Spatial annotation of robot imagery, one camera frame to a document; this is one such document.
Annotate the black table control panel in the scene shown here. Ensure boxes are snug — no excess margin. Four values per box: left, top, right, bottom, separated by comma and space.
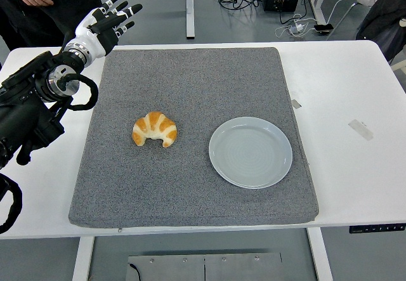
349, 223, 406, 234

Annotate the person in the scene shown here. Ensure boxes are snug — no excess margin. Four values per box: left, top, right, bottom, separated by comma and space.
0, 0, 103, 51

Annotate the black phone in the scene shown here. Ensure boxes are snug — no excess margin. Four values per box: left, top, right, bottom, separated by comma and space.
313, 23, 335, 35

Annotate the long grey tape piece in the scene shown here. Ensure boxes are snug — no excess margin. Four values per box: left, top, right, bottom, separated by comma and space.
347, 119, 375, 141

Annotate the grey metal plate with screws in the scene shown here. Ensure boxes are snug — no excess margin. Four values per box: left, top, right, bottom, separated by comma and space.
127, 252, 284, 281

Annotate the thin black cable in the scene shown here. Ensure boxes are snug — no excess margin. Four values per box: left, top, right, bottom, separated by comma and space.
128, 263, 142, 281

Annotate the white table leg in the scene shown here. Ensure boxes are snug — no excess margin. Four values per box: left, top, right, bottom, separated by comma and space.
72, 236, 96, 281
305, 228, 334, 281

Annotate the dark jacket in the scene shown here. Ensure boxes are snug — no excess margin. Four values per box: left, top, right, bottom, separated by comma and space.
355, 0, 406, 63

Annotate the slanted white desk leg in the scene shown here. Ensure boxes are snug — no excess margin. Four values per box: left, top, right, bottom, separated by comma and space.
305, 0, 329, 25

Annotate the grey round plate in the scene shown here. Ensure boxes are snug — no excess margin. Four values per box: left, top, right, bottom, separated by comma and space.
207, 115, 294, 190

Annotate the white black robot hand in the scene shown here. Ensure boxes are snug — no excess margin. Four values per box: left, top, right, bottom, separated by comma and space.
64, 0, 144, 63

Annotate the grey fabric mat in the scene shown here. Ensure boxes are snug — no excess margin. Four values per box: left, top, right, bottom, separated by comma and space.
67, 46, 320, 230

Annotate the white charger with cables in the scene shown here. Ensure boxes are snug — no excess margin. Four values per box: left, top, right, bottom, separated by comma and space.
274, 13, 318, 38

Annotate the white desk leg with foot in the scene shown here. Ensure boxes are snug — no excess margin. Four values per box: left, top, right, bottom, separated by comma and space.
184, 0, 195, 39

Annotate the golden croissant bread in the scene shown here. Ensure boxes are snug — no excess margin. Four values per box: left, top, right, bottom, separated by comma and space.
131, 110, 178, 148

